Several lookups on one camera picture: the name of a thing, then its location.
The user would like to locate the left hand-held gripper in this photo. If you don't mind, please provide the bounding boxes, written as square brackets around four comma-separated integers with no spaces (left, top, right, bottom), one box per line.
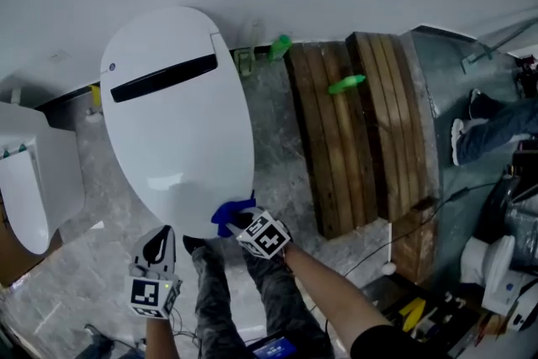
[128,224,182,320]

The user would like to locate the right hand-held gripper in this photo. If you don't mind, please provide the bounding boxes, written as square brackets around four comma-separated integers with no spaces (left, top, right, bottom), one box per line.
[224,204,293,260]

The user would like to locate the blue wiping cloth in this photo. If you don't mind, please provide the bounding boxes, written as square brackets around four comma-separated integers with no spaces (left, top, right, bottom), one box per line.
[209,189,256,239]

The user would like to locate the white oval appliance cover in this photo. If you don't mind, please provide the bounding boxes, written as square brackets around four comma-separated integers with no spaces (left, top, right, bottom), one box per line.
[99,5,256,240]

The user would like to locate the person's right forearm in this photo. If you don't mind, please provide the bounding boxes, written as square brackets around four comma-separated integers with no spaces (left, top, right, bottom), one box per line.
[283,241,394,359]

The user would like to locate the person's left forearm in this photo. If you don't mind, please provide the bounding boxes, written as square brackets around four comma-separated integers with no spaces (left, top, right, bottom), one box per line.
[142,314,180,359]

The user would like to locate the white tank toilet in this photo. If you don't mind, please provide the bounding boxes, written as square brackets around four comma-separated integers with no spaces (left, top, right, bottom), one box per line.
[0,100,87,256]

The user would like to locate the white toilet with blue sticker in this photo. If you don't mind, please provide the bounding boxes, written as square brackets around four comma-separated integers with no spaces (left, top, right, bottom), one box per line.
[460,234,533,314]

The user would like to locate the person's black shoe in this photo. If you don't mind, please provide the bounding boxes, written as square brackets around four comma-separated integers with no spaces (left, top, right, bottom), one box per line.
[182,235,214,256]

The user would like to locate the person's grey patterned trousers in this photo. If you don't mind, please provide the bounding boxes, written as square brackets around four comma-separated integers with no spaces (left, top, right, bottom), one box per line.
[191,239,333,359]

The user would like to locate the low wooden slat platform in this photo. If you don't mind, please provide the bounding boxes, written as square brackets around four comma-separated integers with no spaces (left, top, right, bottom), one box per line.
[284,40,379,241]

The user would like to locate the small black screen device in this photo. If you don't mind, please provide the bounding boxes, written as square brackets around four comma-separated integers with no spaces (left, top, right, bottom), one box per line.
[251,335,298,359]

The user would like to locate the green plastic bottle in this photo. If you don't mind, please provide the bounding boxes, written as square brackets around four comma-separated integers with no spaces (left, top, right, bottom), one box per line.
[268,34,293,62]
[327,73,367,96]

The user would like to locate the rough wooden beam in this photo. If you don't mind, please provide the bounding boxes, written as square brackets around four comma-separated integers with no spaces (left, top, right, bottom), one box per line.
[390,197,441,287]

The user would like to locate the yellow plastic tool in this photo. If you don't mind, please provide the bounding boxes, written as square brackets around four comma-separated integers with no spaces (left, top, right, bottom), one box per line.
[397,297,426,331]

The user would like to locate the person's black shirt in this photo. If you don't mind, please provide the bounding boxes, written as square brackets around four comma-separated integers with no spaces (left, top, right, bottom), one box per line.
[348,323,455,359]

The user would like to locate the plastic wrapped grey bundle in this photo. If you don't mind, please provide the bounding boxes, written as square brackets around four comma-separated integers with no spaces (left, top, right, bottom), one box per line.
[502,178,538,270]

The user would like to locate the white plastic appliance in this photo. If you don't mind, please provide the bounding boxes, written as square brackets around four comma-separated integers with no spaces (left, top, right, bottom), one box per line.
[508,285,538,333]

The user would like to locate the black equipment rack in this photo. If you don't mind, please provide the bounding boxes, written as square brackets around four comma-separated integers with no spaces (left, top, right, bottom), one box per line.
[514,54,538,100]

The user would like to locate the yellow bottle by wall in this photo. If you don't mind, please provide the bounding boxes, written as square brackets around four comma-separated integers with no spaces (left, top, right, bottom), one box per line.
[86,83,104,124]

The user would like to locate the long black cable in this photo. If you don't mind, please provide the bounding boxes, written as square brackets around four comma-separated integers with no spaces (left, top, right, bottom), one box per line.
[344,179,501,278]

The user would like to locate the long handled teal mop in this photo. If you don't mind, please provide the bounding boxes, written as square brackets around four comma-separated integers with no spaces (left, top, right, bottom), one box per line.
[461,18,538,75]

